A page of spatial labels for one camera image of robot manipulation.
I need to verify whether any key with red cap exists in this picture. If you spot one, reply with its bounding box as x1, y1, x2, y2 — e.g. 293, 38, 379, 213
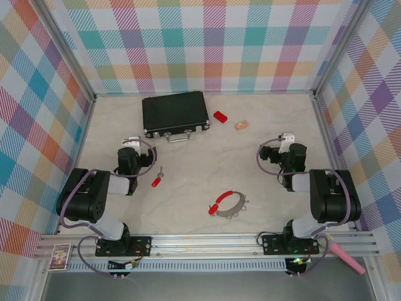
151, 166, 165, 188

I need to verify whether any metal keyring band red sleeve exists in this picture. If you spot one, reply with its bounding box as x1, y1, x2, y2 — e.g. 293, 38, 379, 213
208, 190, 250, 219

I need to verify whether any pink microphone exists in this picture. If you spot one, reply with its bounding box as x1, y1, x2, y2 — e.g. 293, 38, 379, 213
325, 233, 367, 274

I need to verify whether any small card with picture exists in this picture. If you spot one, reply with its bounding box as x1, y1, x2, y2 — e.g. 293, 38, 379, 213
49, 243, 73, 271

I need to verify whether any grey metal shelf panel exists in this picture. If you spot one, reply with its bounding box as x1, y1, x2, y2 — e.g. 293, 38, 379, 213
40, 271, 377, 301

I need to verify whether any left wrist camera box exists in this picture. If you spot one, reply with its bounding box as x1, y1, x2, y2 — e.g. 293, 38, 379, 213
122, 135, 142, 151

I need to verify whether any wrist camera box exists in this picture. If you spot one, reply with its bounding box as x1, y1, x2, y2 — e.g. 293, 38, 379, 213
122, 135, 142, 151
278, 132, 296, 154

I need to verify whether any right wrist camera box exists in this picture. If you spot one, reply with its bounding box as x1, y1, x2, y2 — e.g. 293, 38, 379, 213
278, 132, 296, 154

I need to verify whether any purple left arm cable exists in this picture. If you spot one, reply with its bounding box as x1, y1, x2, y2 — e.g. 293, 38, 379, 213
58, 139, 157, 279

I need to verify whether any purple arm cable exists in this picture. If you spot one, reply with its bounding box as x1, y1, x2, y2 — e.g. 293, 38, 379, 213
58, 139, 157, 279
256, 139, 360, 278

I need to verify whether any aluminium side rail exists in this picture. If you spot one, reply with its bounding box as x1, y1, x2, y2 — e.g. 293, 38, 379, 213
56, 95, 97, 235
311, 93, 362, 232

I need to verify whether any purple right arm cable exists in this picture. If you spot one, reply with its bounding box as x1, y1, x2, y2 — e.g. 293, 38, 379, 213
256, 139, 360, 278

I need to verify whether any black briefcase with metal handle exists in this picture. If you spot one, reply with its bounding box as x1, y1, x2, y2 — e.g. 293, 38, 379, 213
141, 91, 211, 144

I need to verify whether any aluminium back rail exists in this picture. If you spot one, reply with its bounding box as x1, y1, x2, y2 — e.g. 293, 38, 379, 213
93, 90, 316, 95

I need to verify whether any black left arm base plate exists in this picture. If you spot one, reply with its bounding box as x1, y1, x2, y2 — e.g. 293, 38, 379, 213
95, 235, 153, 257

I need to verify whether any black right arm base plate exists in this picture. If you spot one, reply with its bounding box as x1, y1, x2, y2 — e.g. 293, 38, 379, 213
261, 233, 320, 255

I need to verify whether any wired connector with green light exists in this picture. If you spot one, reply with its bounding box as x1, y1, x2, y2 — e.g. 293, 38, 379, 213
286, 255, 313, 273

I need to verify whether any small wired connector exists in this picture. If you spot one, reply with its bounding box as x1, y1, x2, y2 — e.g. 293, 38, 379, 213
107, 258, 140, 272

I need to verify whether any aluminium mounting rail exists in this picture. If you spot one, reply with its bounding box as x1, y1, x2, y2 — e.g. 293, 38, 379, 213
33, 233, 378, 261

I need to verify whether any aluminium frame post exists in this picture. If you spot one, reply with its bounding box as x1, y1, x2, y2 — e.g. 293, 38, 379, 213
36, 0, 96, 103
313, 0, 373, 101

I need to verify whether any slotted grey cable duct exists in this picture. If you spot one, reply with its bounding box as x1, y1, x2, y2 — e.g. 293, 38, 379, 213
67, 258, 289, 272

